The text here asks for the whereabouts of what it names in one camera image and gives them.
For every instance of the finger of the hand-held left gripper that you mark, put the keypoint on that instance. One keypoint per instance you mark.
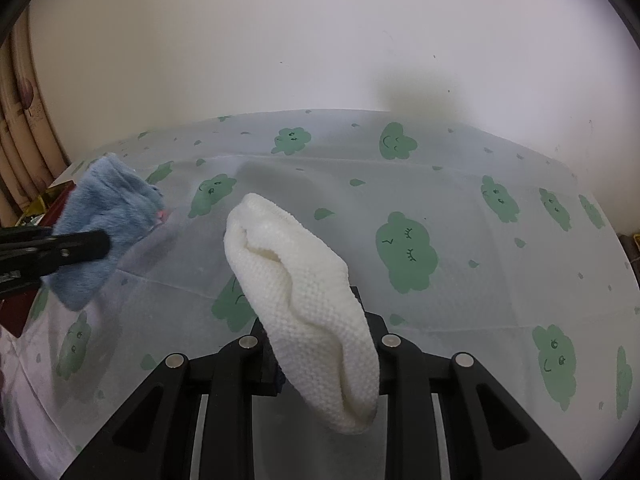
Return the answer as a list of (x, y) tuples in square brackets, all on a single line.
[(75, 250)]

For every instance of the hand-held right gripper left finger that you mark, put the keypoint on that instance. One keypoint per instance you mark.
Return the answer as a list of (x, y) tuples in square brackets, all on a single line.
[(267, 380)]

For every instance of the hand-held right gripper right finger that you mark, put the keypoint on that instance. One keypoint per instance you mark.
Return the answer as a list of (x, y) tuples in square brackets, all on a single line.
[(400, 375)]

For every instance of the blue fuzzy sock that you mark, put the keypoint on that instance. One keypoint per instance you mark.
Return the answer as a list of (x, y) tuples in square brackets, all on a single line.
[(115, 200)]

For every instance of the white knitted sock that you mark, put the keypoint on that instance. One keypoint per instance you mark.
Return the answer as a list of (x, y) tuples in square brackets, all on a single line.
[(300, 285)]

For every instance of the dark red candy box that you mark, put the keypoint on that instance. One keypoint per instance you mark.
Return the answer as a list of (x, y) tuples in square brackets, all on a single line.
[(17, 315)]

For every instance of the gold tin box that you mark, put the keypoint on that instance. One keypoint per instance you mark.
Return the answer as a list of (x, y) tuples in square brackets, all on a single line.
[(37, 207)]

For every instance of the beige patterned curtain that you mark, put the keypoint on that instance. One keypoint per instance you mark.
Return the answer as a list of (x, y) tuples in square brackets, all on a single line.
[(25, 135)]

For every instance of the dark floral cushion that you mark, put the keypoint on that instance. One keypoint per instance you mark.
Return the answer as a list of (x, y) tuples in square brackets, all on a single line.
[(634, 247)]

